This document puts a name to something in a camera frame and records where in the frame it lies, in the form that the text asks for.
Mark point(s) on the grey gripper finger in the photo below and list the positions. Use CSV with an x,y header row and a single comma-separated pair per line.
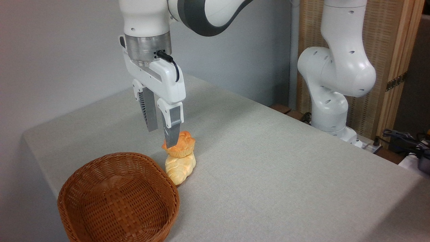
x,y
149,111
172,127

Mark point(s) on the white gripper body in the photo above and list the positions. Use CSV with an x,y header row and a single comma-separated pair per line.
x,y
168,84

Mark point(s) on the round orange bread roll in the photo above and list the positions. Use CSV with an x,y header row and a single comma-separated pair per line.
x,y
184,144

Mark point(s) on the long pale braided bread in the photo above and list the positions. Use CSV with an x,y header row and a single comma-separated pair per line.
x,y
179,169

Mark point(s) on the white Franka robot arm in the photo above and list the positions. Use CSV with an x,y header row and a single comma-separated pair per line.
x,y
339,74

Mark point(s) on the brown wicker basket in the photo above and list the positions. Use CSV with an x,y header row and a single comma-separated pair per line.
x,y
100,201

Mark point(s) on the grey tablecloth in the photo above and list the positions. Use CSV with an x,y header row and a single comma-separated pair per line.
x,y
268,174

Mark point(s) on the wooden bamboo folding screen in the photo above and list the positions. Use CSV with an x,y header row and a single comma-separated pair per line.
x,y
383,33

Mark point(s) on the metal screen hinge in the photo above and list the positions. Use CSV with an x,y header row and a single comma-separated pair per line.
x,y
396,81

